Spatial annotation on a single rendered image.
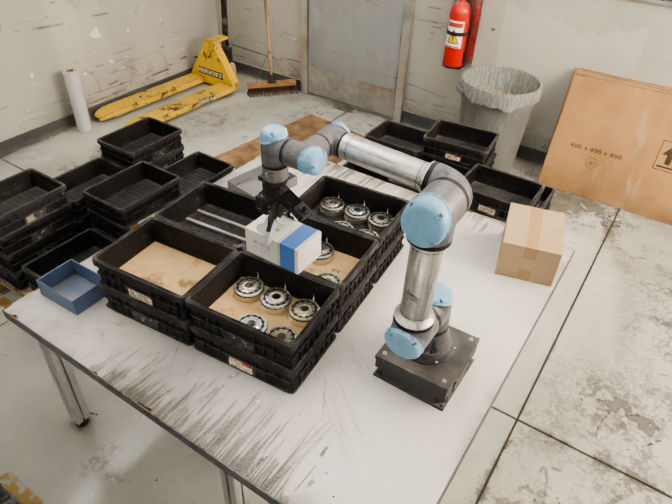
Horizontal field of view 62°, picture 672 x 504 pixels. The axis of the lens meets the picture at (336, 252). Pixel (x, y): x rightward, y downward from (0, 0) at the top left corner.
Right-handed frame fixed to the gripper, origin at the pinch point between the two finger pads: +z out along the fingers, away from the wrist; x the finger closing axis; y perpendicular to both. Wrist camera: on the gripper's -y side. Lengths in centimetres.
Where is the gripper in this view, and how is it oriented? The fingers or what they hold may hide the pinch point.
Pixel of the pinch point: (283, 236)
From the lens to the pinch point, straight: 173.7
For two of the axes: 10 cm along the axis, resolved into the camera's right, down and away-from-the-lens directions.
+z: -0.3, 7.9, 6.1
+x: -5.5, 5.0, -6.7
